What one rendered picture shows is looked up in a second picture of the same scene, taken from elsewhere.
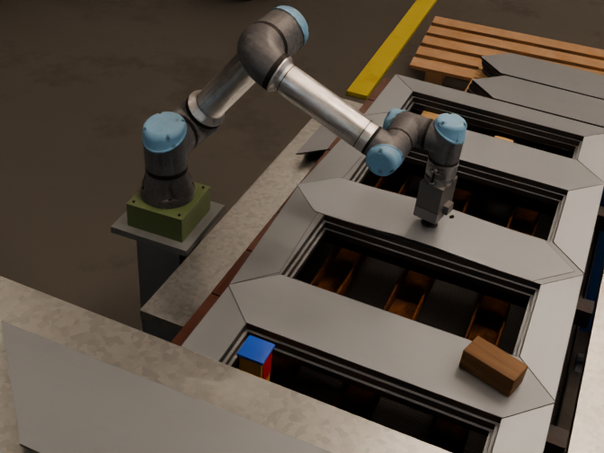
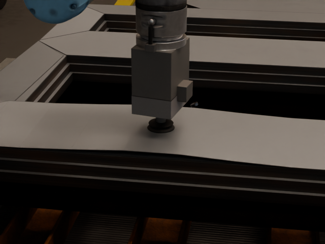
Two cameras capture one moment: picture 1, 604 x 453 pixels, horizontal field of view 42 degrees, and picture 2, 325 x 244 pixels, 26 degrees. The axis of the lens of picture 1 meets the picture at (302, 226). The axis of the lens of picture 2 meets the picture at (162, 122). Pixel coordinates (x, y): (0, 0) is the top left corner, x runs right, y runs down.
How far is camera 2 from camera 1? 100 cm
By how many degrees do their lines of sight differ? 17
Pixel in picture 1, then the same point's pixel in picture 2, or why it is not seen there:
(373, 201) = (66, 118)
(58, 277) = not seen: outside the picture
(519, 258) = (316, 147)
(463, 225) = (214, 122)
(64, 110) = not seen: outside the picture
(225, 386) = not seen: outside the picture
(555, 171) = (315, 54)
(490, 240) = (262, 133)
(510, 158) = (251, 51)
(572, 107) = (303, 7)
